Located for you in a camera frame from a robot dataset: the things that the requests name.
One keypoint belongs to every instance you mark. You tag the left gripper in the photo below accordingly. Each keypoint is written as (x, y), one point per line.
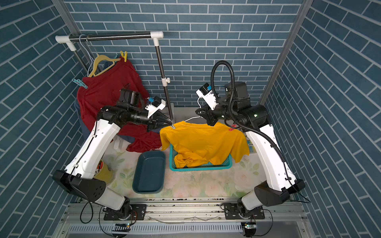
(151, 120)

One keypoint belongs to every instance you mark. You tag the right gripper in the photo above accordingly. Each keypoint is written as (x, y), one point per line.
(206, 110)

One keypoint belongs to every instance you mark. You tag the red clothespin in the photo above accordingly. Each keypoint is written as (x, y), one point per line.
(233, 127)

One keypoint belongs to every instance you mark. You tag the yellow t-shirt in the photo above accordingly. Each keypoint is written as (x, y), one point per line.
(199, 144)

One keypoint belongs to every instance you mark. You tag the white wire hanger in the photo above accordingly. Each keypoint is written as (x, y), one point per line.
(188, 114)

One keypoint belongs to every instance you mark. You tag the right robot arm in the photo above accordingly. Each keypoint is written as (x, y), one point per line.
(255, 122)

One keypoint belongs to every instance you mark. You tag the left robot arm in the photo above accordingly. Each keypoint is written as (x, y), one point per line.
(78, 178)

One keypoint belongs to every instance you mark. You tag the yellow plastic hanger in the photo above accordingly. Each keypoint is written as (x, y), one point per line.
(101, 64)

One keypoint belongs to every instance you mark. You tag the teal plastic basket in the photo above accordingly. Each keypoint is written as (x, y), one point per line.
(227, 164)

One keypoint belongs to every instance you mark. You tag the dark teal tray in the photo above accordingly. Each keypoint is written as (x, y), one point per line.
(150, 172)

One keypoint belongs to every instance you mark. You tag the red t-shirt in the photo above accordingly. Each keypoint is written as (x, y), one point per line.
(104, 90)

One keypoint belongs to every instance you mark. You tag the yellow clothespin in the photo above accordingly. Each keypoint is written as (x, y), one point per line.
(124, 55)

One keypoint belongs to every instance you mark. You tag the blue grey t-shirt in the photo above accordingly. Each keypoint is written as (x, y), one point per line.
(85, 131)

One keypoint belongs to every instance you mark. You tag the yellow bowl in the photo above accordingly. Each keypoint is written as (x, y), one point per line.
(104, 173)

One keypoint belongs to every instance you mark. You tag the metal clothes rack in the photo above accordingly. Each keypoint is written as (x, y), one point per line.
(154, 35)

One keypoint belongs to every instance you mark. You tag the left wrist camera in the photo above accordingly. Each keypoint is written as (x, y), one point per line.
(155, 104)

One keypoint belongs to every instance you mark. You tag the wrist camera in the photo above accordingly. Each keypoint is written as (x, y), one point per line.
(155, 104)
(205, 92)

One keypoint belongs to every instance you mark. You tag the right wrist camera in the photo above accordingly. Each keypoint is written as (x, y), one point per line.
(205, 92)

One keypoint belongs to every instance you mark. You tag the light blue wire hanger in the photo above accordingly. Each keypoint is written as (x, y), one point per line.
(88, 53)

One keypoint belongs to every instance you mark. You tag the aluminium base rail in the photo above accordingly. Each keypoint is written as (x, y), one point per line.
(186, 218)

